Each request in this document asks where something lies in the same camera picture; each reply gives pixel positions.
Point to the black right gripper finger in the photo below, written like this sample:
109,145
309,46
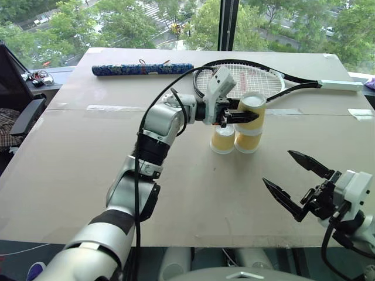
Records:
312,165
285,199

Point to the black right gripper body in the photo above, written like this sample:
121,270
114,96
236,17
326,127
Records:
323,202

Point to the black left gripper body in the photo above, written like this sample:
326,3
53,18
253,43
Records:
223,114

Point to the orange paper cup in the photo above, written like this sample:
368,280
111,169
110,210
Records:
223,141
252,124
247,143

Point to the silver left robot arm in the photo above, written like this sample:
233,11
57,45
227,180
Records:
158,120

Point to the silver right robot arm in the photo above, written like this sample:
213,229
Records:
366,226

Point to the white rounded shape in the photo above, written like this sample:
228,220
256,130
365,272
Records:
175,263
255,259

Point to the clear tape strip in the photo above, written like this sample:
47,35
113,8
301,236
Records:
361,114

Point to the black white tennis racket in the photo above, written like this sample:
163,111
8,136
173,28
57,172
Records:
340,85

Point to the grey robot torso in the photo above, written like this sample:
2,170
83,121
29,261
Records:
240,275

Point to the purple object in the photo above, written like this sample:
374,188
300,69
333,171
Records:
370,82

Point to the blue patterned fabric tube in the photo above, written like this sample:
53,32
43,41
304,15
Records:
132,70

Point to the black office chair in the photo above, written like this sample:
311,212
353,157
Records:
26,115

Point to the plaid cloth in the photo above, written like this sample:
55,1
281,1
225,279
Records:
8,126

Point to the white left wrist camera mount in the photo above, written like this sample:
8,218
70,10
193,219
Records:
218,85

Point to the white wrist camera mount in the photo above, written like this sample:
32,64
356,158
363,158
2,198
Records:
356,190
218,85

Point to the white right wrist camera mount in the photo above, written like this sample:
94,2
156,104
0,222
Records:
356,190

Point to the black window frame post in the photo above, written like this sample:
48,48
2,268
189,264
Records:
230,26

